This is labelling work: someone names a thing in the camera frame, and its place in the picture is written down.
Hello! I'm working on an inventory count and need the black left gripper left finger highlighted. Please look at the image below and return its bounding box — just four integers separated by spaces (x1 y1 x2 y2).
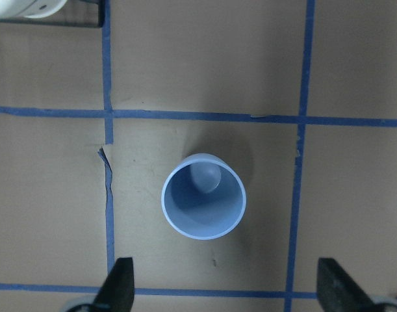
91 257 135 312

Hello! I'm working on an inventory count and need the black wire mug rack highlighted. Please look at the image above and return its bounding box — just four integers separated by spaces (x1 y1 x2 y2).
0 1 105 28

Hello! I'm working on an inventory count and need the white mug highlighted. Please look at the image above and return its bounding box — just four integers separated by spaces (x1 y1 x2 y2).
0 0 68 20

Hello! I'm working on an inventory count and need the light blue cup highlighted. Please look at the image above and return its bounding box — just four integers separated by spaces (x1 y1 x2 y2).
160 153 247 241

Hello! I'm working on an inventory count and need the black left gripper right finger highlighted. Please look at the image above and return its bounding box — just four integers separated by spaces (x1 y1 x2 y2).
316 257 374 311

